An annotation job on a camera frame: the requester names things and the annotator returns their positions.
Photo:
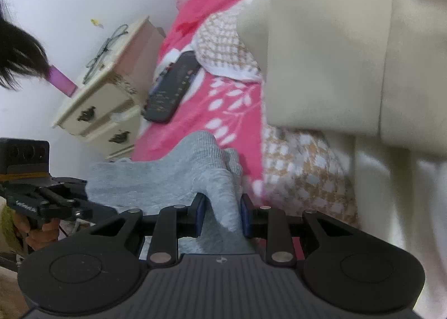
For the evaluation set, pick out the grey pants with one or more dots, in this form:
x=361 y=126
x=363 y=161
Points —
x=157 y=179

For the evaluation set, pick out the black remote control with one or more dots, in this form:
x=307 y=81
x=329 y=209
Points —
x=171 y=88

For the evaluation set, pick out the person's dark hair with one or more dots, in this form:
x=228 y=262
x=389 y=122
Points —
x=17 y=54

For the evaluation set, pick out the person's left forearm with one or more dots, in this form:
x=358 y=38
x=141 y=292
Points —
x=8 y=228

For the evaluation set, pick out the pink board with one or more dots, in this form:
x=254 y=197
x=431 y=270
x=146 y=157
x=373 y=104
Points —
x=63 y=80

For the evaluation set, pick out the beige garment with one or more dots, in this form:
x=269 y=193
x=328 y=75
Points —
x=331 y=43

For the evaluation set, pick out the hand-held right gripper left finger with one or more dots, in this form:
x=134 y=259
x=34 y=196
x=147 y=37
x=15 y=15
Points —
x=199 y=214

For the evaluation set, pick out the yellow wall sticker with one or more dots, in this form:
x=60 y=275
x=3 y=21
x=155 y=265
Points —
x=96 y=22

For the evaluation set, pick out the cream nightstand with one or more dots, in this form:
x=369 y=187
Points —
x=104 y=88

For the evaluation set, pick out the person's left hand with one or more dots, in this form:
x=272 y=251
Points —
x=42 y=233

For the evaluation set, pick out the beige checked towel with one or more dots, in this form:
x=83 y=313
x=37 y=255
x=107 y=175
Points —
x=223 y=50

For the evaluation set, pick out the eyeglasses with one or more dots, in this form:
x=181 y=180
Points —
x=104 y=48

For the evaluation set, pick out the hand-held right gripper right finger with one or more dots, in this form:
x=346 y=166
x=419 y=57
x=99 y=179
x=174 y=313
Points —
x=245 y=216

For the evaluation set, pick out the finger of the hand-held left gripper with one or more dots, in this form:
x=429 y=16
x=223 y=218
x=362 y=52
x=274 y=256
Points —
x=70 y=186
x=94 y=211

